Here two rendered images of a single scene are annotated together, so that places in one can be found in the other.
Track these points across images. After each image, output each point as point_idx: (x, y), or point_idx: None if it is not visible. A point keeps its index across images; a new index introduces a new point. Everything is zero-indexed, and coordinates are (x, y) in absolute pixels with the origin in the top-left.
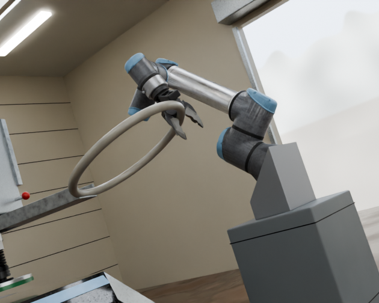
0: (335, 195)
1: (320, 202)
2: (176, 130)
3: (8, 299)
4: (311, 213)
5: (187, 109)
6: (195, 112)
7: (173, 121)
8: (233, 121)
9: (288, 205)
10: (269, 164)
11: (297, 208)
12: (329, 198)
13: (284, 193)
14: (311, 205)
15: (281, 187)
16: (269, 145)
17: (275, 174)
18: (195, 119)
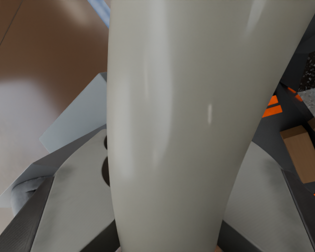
0: (56, 119)
1: (79, 94)
2: (268, 154)
3: None
4: (103, 72)
5: (53, 243)
6: (53, 181)
7: (278, 219)
8: None
9: (105, 124)
10: (64, 156)
11: (100, 120)
12: (65, 111)
13: (93, 130)
14: (94, 80)
15: (88, 133)
16: (20, 205)
17: (76, 144)
18: (103, 150)
